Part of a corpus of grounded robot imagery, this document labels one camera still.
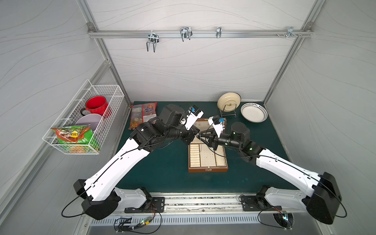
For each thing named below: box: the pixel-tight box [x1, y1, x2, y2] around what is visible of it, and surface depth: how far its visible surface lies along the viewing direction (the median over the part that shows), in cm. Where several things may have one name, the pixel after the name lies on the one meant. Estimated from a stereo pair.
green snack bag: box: [50, 124, 100, 153], surface depth 55 cm
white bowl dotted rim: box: [240, 102, 269, 123], surface depth 116 cm
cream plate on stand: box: [216, 92, 242, 113], surface depth 104 cm
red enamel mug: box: [80, 95, 113, 119], surface depth 67 cm
